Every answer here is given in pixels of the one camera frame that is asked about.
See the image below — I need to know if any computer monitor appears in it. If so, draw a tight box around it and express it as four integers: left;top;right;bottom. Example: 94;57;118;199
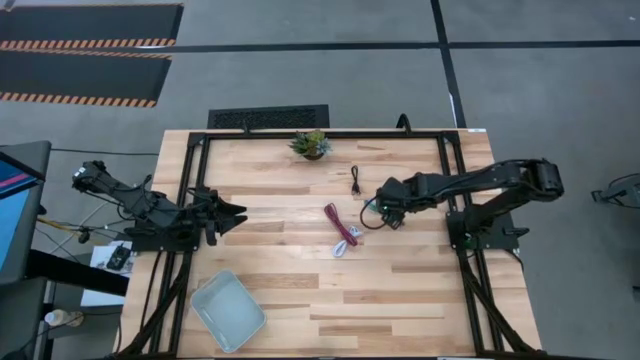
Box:
0;140;53;287

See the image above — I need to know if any black hazard-striped floor mat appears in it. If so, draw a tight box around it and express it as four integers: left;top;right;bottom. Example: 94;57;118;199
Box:
0;3;185;51
0;49;173;109

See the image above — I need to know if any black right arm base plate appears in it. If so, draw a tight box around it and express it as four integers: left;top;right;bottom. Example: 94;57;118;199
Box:
446;209;531;252

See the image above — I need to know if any clear plastic bottle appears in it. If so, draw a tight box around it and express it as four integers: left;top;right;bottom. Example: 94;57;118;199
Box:
43;308;85;328

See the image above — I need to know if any white USB-C cable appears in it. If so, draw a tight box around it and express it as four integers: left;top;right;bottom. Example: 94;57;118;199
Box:
331;225;364;259

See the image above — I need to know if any light grey plastic tray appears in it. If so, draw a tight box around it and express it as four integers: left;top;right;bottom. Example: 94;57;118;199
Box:
189;269;268;354

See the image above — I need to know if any white paper sheet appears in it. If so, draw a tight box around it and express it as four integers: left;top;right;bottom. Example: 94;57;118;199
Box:
79;240;135;308

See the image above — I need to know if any red USB-C cable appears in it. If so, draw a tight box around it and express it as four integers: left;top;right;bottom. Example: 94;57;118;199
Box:
323;202;360;248

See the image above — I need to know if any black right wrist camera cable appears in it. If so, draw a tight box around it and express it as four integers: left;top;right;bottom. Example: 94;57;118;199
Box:
359;198;390;232

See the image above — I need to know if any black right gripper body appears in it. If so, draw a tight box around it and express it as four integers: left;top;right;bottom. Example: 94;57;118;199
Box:
374;177;419;224

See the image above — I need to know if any small black handheld device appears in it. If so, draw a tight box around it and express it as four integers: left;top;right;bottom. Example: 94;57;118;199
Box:
105;243;133;273

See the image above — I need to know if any black aluminium table frame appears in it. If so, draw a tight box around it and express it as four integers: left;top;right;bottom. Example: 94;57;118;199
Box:
117;128;544;359

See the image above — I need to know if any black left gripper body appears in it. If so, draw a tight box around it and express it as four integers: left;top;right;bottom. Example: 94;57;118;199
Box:
187;187;226;247

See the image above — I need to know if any black perforated floor grille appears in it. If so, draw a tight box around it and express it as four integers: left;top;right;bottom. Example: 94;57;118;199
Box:
206;104;331;131

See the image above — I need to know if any black side desk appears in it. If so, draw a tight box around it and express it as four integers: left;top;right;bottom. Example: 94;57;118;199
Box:
25;248;130;297

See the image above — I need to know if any small potted succulent plant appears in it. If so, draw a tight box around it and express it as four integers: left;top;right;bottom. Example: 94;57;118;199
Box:
288;129;333;162

